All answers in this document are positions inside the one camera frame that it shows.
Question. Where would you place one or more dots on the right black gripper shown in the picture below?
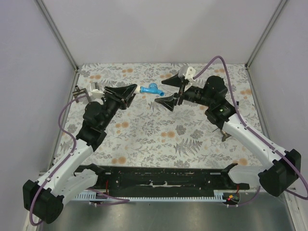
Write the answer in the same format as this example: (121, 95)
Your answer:
(175, 81)

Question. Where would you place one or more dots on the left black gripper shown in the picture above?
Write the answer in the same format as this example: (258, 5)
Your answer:
(121, 95)

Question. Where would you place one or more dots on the white plastic elbow fitting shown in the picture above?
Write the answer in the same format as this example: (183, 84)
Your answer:
(137, 89)

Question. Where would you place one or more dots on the blue plastic faucet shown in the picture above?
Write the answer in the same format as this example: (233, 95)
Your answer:
(152, 89)

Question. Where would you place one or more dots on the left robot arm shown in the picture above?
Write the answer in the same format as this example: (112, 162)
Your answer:
(46, 197)

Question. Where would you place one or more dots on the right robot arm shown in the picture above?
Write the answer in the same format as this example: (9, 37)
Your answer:
(279, 168)

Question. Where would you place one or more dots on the dark metal faucet left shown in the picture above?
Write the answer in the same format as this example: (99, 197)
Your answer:
(79, 93)

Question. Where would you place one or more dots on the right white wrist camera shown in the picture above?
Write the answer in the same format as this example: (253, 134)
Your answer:
(187, 72)

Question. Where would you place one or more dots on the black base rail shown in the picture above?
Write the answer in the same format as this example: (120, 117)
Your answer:
(162, 182)

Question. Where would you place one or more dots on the left aluminium frame post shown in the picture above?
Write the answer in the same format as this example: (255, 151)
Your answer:
(56, 32)

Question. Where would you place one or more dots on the aluminium frame post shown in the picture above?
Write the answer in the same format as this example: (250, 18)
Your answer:
(56, 32)
(271, 23)

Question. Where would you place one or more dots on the right aluminium frame post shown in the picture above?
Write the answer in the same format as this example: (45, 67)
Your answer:
(271, 23)

